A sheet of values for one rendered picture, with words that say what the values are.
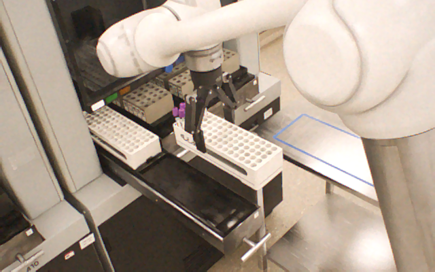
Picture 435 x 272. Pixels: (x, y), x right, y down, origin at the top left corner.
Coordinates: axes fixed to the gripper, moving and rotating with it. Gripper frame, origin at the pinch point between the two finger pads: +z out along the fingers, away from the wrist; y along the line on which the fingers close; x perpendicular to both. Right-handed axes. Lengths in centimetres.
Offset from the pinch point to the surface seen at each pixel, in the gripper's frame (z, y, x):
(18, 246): 14, -51, 21
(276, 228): 92, 44, 21
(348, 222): 64, 46, -14
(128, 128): 5.4, -9.2, 27.7
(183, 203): 10.4, -16.2, -3.4
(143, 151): 6.1, -12.7, 16.6
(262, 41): 89, 177, 144
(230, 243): 14.3, -15.7, -18.5
